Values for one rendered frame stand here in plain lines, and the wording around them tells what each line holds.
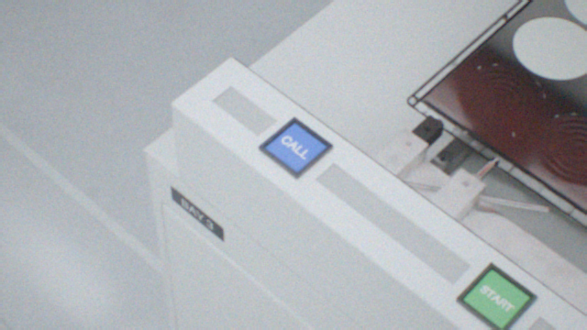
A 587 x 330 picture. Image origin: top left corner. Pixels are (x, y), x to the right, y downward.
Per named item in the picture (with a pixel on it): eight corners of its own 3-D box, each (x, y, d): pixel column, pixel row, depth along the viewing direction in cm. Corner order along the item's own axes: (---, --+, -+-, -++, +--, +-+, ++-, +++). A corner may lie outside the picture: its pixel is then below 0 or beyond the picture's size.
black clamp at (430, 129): (427, 125, 127) (430, 111, 125) (442, 136, 127) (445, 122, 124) (408, 142, 126) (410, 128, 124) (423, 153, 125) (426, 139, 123)
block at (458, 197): (458, 181, 123) (461, 166, 121) (482, 199, 122) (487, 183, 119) (413, 225, 120) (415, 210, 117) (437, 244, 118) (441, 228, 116)
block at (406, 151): (403, 142, 126) (405, 126, 124) (426, 159, 125) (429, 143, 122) (357, 183, 123) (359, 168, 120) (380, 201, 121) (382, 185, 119)
